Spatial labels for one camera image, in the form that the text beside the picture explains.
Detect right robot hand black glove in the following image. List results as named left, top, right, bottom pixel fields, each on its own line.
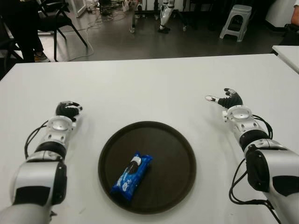
left=205, top=88, right=243, bottom=110

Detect left robot hand black glove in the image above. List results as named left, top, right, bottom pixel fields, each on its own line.
left=55, top=100, right=83, bottom=122

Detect blue Oreo cookie packet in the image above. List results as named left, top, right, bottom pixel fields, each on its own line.
left=109, top=151, right=154, bottom=201

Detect white neighbouring table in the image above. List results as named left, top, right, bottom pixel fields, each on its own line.
left=271, top=45, right=299, bottom=74

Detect black metal-legged chair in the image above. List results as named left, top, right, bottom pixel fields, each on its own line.
left=35, top=0, right=89, bottom=63

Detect black padded chair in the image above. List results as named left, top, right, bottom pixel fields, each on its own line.
left=279, top=23, right=299, bottom=46

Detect round dark brown tray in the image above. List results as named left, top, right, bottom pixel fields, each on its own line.
left=98, top=120, right=197, bottom=214

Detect person in black trousers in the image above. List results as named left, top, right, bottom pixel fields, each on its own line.
left=0, top=0, right=51, bottom=63

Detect grey plastic stool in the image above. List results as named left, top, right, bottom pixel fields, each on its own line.
left=219, top=4, right=253, bottom=42

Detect white framed panel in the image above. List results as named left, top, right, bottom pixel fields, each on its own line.
left=70, top=0, right=87, bottom=18

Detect white humanoid robot leg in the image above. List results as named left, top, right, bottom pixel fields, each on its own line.
left=157, top=0, right=176, bottom=34

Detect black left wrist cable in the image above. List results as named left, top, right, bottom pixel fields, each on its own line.
left=25, top=120, right=50, bottom=159

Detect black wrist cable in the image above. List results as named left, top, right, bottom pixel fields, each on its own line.
left=25, top=120, right=50, bottom=159
left=253, top=113, right=274, bottom=141

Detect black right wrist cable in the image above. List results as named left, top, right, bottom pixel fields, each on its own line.
left=253, top=113, right=274, bottom=141

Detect white floor cable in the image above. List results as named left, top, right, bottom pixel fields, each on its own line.
left=67, top=14, right=94, bottom=62

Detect black right elbow cable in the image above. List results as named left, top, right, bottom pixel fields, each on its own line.
left=228, top=158, right=281, bottom=222

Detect tangled floor cables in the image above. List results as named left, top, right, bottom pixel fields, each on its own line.
left=99, top=2, right=124, bottom=23

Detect black wheeled metal frame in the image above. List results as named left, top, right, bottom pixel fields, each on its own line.
left=129, top=0, right=189, bottom=33

